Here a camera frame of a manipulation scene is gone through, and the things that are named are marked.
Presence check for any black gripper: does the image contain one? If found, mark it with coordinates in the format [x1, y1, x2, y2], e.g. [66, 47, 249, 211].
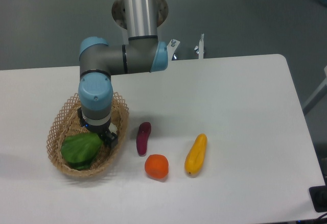
[77, 108, 118, 150]

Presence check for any green bok choy vegetable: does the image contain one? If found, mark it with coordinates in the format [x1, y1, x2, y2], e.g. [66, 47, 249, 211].
[60, 123, 118, 170]

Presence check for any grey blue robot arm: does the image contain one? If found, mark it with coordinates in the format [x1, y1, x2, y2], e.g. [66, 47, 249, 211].
[78, 0, 169, 148]

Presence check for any woven wicker basket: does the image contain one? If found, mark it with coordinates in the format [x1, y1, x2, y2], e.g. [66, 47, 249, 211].
[46, 92, 129, 178]

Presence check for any purple eggplant toy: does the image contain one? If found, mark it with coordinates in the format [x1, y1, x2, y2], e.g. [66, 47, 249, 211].
[136, 121, 152, 156]

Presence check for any orange round fruit toy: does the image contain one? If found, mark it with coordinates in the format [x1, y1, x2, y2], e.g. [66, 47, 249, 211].
[145, 154, 169, 179]

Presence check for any yellow squash toy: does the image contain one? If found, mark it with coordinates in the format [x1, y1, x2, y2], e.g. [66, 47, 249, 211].
[184, 134, 207, 176]

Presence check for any black device table corner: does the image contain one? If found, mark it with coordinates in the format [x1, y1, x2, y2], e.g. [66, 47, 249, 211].
[309, 185, 326, 213]

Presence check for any white table leg frame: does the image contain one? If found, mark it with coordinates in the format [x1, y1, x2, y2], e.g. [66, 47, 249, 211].
[302, 67, 326, 116]

